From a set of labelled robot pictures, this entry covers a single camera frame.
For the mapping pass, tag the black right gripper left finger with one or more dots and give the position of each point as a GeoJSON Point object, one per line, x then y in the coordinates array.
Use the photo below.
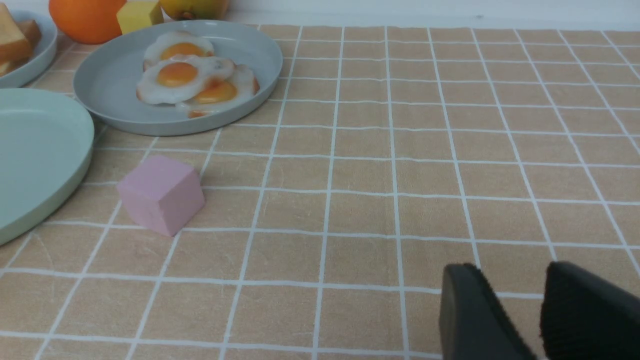
{"type": "Point", "coordinates": [473, 324]}

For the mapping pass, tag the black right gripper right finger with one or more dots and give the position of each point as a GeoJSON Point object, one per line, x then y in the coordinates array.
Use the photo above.
{"type": "Point", "coordinates": [585, 317]}

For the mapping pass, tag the fried egg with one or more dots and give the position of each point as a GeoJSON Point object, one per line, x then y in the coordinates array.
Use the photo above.
{"type": "Point", "coordinates": [176, 42]}
{"type": "Point", "coordinates": [181, 77]}
{"type": "Point", "coordinates": [223, 95]}

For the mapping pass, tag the toast slice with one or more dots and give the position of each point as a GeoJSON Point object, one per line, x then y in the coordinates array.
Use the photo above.
{"type": "Point", "coordinates": [14, 45]}
{"type": "Point", "coordinates": [33, 33]}

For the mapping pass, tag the pink cube block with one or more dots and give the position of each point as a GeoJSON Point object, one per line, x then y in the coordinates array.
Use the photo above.
{"type": "Point", "coordinates": [162, 194]}

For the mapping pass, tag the red yellow apple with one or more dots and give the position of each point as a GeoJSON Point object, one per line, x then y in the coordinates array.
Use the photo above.
{"type": "Point", "coordinates": [186, 10]}

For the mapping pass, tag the grey plate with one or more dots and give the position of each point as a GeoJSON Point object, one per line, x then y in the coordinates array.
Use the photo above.
{"type": "Point", "coordinates": [105, 83]}

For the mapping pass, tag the yellow cube block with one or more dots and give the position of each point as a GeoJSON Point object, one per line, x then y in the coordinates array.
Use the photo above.
{"type": "Point", "coordinates": [139, 14]}

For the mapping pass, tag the green plate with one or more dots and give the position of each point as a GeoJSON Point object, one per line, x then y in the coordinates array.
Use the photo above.
{"type": "Point", "coordinates": [46, 146]}

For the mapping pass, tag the orange fruit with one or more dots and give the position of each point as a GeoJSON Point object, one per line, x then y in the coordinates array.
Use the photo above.
{"type": "Point", "coordinates": [87, 21]}

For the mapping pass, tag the light blue plate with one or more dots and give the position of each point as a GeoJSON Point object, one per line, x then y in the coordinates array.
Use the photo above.
{"type": "Point", "coordinates": [44, 52]}

